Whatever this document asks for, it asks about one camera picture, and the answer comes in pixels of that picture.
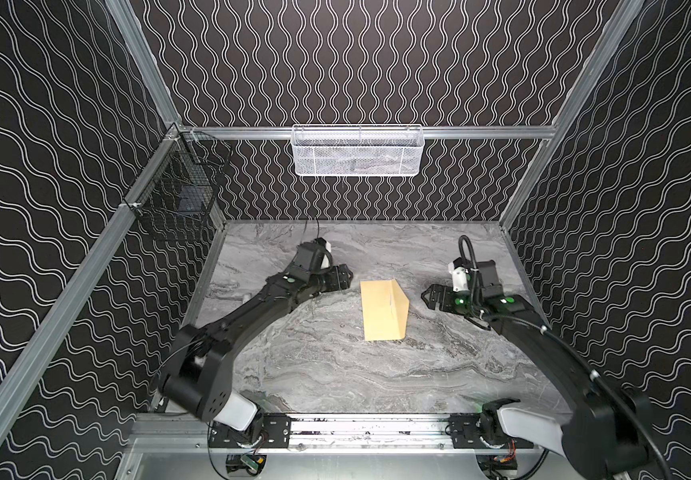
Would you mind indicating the aluminium back crossbar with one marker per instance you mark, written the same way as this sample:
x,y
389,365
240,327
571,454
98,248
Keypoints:
x,y
362,131

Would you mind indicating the white wire basket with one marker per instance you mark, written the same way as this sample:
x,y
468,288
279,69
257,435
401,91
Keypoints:
x,y
357,157

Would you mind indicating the aluminium corner post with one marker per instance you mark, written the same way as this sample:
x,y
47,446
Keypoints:
x,y
138,48
624,15

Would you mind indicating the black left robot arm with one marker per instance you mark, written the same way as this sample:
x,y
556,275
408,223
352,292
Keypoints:
x,y
198,375

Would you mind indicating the aluminium corner post left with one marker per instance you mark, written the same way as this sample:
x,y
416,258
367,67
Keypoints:
x,y
138,48

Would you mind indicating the tan kraft envelope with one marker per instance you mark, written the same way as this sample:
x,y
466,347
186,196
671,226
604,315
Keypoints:
x,y
385,310

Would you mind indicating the aluminium corner post right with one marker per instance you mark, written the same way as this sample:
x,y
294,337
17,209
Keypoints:
x,y
624,15

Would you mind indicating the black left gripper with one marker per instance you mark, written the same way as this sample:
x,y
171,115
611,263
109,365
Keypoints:
x,y
338,278

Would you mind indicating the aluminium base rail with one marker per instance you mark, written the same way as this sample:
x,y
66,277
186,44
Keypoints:
x,y
319,433

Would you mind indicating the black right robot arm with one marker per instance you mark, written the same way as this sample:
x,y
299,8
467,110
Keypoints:
x,y
608,430

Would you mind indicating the black wire basket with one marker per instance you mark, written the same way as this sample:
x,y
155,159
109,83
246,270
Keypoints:
x,y
179,204

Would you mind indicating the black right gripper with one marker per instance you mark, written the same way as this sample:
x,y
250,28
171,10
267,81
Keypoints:
x,y
441,295

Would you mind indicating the aluminium left side rail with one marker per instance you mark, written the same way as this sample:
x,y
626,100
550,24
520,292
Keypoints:
x,y
30,365

